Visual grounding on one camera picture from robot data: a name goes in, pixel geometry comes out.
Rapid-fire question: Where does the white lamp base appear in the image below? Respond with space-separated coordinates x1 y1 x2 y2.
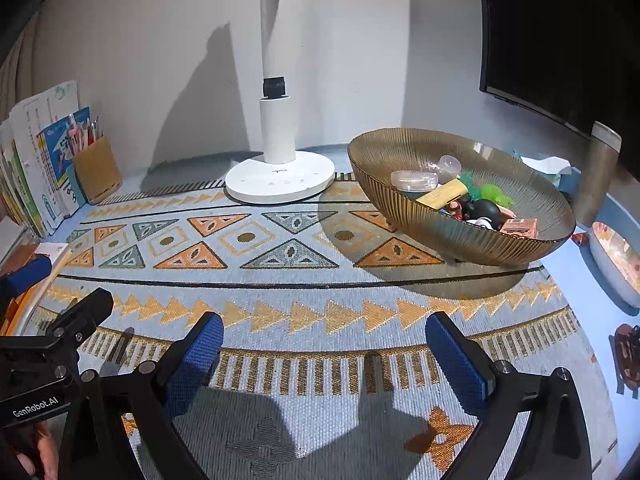
225 0 336 205

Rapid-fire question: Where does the dark-headed white figurine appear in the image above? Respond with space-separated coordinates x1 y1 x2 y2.
467 199 503 231

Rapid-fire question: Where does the patterned blue woven mat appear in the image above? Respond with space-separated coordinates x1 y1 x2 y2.
27 170 621 480

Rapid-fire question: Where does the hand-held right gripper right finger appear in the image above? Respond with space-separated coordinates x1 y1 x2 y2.
425 311 593 480

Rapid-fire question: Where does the black-haired red figurine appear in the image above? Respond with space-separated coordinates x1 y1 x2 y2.
446 195 473 222

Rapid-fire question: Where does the yellow rectangular bar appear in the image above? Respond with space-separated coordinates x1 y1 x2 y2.
416 178 468 209

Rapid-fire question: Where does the bright green toy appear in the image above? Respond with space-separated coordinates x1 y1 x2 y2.
480 182 516 208

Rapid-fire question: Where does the gold wire bowl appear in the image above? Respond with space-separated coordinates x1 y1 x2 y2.
347 129 577 267

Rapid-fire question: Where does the wooden pen holder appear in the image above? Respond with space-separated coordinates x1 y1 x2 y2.
72 136 123 205

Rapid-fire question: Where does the pink copper box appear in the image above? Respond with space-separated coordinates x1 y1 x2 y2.
500 217 540 239

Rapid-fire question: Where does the bundle of pens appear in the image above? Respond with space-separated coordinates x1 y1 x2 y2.
70 112 103 153

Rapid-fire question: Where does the person's left hand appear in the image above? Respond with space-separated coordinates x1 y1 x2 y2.
12 420 61 480

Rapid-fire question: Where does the grey cylindrical monitor stand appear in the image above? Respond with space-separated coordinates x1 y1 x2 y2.
572 121 623 228

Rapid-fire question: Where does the row of upright books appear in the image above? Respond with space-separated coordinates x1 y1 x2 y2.
0 79 93 241

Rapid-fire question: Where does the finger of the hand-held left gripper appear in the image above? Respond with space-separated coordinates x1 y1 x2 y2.
0 255 53 331
30 287 115 353

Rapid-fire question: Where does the white tissue paper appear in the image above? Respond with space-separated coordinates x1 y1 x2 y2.
515 149 573 183

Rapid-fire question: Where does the black monitor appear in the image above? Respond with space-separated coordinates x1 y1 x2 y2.
475 0 640 143

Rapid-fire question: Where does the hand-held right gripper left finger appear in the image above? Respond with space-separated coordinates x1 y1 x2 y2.
59 311 225 480

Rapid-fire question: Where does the white oval tray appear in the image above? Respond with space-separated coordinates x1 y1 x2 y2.
589 221 640 308

